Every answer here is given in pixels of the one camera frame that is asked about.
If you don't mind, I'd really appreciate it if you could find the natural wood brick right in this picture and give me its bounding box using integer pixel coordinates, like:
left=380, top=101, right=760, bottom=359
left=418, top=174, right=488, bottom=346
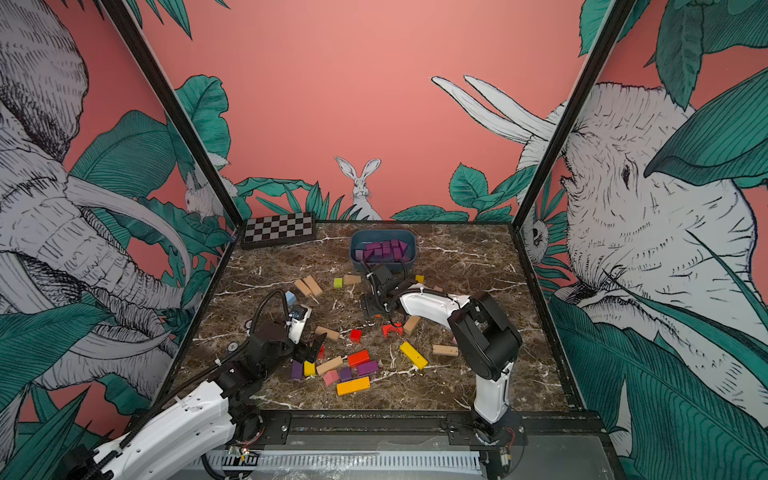
left=432, top=345, right=459, bottom=357

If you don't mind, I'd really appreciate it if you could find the long yellow brick front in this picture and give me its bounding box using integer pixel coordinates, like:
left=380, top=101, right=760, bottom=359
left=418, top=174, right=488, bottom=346
left=336, top=377, right=371, bottom=396

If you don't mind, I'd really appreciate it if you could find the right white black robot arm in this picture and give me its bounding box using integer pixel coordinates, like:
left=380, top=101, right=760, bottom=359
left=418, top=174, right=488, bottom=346
left=361, top=264, right=523, bottom=446

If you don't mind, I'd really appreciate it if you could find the metal front rail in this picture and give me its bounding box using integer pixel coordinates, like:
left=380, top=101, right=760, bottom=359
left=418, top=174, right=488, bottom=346
left=206, top=450, right=484, bottom=475

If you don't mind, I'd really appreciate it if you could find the natural wood brick front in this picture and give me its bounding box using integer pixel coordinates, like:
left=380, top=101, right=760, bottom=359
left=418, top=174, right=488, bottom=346
left=316, top=356, right=344, bottom=376

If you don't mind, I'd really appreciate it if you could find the orange red brick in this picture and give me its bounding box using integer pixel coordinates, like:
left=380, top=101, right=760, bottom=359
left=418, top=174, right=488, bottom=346
left=347, top=350, right=371, bottom=368

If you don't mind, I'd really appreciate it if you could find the light blue cube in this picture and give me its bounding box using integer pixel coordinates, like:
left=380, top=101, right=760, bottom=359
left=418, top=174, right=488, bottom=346
left=285, top=291, right=297, bottom=307

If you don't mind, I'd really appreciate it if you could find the purple brick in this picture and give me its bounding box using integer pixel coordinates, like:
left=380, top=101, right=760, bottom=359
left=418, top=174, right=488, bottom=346
left=356, top=360, right=379, bottom=377
left=390, top=239, right=409, bottom=262
left=291, top=360, right=304, bottom=380

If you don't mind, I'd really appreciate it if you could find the natural wood brick middle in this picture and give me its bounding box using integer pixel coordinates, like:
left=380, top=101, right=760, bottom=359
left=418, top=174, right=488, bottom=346
left=315, top=326, right=340, bottom=341

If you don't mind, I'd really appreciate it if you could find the pink brick front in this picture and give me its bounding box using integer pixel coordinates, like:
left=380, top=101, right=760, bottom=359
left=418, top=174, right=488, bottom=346
left=323, top=370, right=340, bottom=386

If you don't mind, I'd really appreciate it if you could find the natural wood brick pair left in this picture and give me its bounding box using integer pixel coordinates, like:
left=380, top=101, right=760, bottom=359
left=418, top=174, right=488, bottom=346
left=294, top=275, right=323, bottom=297

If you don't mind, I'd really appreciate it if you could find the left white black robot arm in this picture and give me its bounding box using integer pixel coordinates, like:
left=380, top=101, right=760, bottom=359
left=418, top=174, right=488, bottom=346
left=53, top=290, right=320, bottom=479

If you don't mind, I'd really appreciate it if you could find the red arch brick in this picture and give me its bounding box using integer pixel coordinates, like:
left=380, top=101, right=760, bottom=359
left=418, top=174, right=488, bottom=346
left=382, top=323, right=404, bottom=338

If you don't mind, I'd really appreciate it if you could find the teal plastic storage bin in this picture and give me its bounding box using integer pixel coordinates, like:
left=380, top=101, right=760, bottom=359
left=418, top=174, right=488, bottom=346
left=349, top=229, right=418, bottom=271

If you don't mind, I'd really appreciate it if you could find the upright yellow brick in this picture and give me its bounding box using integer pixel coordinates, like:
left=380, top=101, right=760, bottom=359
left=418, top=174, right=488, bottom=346
left=303, top=361, right=316, bottom=377

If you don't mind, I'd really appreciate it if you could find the black white checkerboard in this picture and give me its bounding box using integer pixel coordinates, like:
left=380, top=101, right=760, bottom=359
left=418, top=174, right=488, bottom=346
left=241, top=212, right=316, bottom=249

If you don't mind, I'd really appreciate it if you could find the natural wood brick upright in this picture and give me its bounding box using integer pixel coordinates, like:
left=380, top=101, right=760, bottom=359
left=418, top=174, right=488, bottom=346
left=403, top=315, right=421, bottom=335

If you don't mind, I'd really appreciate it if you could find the angled yellow brick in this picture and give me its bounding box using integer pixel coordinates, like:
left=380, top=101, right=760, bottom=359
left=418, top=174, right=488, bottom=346
left=400, top=341, right=428, bottom=370

